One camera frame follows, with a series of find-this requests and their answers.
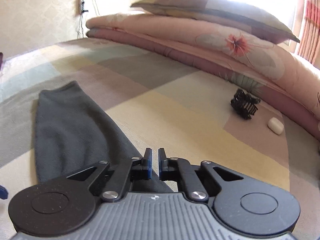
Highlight dark grey sweatpants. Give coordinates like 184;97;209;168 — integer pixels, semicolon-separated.
34;80;179;194

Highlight black hair claw clip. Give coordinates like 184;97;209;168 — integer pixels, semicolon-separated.
231;88;261;120

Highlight white earbud case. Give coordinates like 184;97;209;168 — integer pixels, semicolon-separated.
267;117;284;135

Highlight pink floral folded quilt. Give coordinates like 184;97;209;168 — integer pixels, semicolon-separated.
86;11;319;138

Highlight grey floral pillow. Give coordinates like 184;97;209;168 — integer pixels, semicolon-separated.
131;0;300;44

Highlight white power strip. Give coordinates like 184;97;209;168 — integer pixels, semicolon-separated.
79;0;88;16

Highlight red striped curtain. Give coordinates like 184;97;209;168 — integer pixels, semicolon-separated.
296;0;319;64

